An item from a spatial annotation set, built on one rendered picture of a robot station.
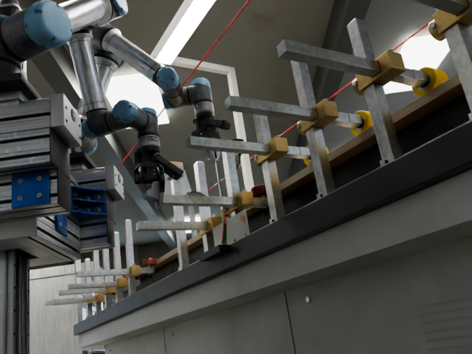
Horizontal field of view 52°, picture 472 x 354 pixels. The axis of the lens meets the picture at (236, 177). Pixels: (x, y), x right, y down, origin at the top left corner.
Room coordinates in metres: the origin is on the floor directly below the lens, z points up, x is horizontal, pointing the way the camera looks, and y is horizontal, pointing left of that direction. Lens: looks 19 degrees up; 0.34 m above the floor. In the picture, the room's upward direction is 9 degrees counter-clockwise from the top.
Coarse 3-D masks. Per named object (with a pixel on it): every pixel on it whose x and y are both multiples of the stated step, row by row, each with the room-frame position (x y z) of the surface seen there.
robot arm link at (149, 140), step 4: (140, 136) 1.51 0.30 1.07; (144, 136) 1.50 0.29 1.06; (148, 136) 1.50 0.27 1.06; (152, 136) 1.51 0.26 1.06; (156, 136) 1.52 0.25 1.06; (140, 140) 1.51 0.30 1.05; (144, 140) 1.50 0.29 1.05; (148, 140) 1.50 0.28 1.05; (152, 140) 1.51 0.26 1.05; (156, 140) 1.51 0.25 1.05; (140, 144) 1.51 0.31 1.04; (144, 144) 1.50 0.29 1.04; (148, 144) 1.50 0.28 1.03; (152, 144) 1.50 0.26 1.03; (156, 144) 1.51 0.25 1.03
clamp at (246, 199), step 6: (240, 192) 1.67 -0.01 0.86; (246, 192) 1.67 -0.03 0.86; (252, 192) 1.69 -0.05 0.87; (240, 198) 1.67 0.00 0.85; (246, 198) 1.67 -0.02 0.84; (252, 198) 1.69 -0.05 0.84; (240, 204) 1.68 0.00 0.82; (246, 204) 1.68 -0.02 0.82; (252, 204) 1.69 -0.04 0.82; (228, 210) 1.75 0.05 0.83; (234, 210) 1.73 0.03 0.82; (240, 210) 1.74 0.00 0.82
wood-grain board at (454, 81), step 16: (448, 80) 1.10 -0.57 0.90; (432, 96) 1.14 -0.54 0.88; (448, 96) 1.14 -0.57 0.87; (400, 112) 1.23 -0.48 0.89; (416, 112) 1.21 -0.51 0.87; (400, 128) 1.30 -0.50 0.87; (352, 144) 1.40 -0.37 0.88; (368, 144) 1.39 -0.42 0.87; (336, 160) 1.50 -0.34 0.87; (304, 176) 1.62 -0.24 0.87; (288, 192) 1.78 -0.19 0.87; (256, 208) 1.93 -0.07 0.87; (192, 240) 2.40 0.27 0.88; (176, 256) 2.69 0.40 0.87
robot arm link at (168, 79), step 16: (96, 32) 1.55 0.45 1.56; (112, 32) 1.55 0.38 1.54; (96, 48) 1.63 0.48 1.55; (112, 48) 1.56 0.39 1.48; (128, 48) 1.54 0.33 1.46; (144, 64) 1.54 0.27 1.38; (160, 64) 1.55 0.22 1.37; (160, 80) 1.52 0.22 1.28; (176, 80) 1.54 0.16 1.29; (176, 96) 1.62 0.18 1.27
